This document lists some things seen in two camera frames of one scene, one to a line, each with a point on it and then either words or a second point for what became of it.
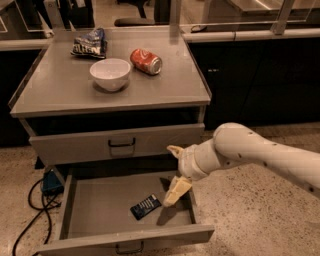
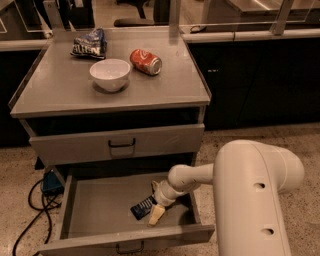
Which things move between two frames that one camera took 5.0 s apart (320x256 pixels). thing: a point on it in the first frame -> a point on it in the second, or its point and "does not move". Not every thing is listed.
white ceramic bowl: x=110 y=74 does not move
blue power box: x=51 y=183 does not move
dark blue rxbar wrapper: x=145 y=207 does not move
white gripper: x=187 y=162 -> x=162 y=198
